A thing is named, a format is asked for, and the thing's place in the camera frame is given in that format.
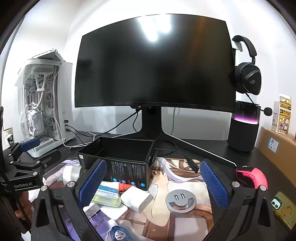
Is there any black cardboard box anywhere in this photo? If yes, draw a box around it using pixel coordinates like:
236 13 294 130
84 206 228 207
77 137 159 192

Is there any brown cardboard box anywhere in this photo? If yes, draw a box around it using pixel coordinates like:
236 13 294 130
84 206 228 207
254 126 296 183

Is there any black monitor cable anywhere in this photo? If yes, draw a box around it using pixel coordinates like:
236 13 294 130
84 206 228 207
102 109 142 139

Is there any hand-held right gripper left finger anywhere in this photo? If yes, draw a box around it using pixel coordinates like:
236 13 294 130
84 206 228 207
30 159 108 241

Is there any flat white box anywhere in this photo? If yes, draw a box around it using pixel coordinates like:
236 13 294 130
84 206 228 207
99 204 129 220

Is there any black curved monitor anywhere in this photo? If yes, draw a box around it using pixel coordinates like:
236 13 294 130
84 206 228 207
74 13 237 109

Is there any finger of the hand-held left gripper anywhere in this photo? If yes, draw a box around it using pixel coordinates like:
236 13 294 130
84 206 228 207
5 138 41 164
10 149 61 176

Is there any white tape roll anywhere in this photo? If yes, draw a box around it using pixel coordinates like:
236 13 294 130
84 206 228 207
63 166 86 183

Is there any white cable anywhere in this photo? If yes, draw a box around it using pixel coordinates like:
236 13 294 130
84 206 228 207
62 133 97 148

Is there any small white and green box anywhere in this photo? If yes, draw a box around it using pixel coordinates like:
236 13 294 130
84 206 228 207
3 127 14 149

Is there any yellow-green liquid bottle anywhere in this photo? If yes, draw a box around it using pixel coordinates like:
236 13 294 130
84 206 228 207
92 192 122 207

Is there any pink computer mouse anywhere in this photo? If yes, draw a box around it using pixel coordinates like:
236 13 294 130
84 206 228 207
235 166 268 189

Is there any phone in green case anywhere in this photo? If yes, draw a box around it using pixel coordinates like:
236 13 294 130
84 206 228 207
271 191 294 230

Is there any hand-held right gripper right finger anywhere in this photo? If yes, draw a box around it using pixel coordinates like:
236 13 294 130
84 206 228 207
199 159 278 241

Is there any black computer cable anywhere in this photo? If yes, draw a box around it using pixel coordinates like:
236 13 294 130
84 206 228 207
66 125 99 139

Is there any blue eye drop bottle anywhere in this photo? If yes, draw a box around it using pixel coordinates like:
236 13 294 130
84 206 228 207
107 219 134 241

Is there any black speaker with glowing ring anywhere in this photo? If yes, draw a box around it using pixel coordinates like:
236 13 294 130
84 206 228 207
227 100 262 152

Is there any white glue tube red cap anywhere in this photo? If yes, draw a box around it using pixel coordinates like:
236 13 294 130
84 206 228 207
96 181 131 198

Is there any printed desk mat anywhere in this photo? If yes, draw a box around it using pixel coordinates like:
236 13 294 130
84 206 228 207
44 158 241 241

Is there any white charger block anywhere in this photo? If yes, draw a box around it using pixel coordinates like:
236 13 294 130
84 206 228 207
120 186 152 213

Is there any white computer case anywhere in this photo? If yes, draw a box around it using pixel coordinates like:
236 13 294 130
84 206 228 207
14 48 77 158

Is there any white plug adapter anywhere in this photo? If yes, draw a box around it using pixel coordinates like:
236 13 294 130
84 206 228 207
83 203 102 219

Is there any black headset with microphone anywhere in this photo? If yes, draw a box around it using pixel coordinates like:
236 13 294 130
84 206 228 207
228 35 273 116

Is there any black cable with flat connector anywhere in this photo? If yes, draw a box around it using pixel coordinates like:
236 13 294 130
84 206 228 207
159 148 200 173

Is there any round silver usb hub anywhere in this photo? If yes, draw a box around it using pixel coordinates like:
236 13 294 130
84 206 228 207
165 189 197 214

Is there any yellow and white carton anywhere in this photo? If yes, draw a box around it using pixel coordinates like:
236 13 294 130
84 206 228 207
271 94 292 135

